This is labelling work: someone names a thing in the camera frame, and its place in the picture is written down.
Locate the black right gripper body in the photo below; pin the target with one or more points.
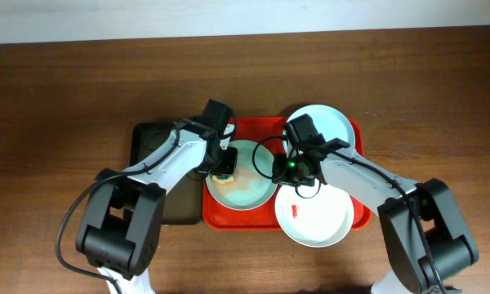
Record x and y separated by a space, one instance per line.
292 175

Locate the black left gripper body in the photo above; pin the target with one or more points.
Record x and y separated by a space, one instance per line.
226 163

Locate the green yellow sponge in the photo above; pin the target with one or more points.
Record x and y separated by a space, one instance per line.
223 179

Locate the pale green plate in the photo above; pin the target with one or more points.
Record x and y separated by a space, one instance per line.
247 189

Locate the white plate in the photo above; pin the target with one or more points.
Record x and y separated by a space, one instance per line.
318 216

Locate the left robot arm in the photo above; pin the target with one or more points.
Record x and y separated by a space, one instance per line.
120 228

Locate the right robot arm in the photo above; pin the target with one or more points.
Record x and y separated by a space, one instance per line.
426 237

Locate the red plastic tray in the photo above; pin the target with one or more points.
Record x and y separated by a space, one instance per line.
263 218

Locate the black rectangular tray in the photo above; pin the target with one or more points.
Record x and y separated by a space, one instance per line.
184 202

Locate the light blue plate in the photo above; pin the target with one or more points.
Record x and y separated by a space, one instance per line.
331 123

